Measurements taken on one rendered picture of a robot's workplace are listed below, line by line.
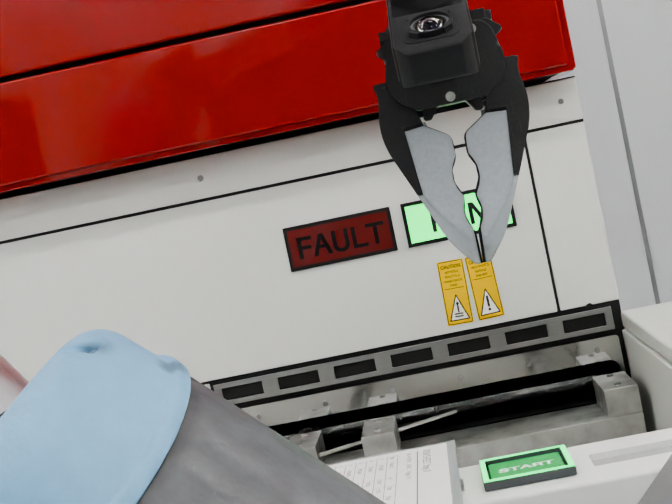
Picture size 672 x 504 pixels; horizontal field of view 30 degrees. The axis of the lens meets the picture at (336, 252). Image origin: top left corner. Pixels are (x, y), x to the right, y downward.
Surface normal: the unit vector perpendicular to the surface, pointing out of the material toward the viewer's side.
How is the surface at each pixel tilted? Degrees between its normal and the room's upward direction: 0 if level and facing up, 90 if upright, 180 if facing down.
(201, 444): 49
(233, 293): 90
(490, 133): 90
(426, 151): 90
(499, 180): 90
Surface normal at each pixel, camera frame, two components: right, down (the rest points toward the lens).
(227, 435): 0.47, -0.78
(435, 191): -0.06, 0.07
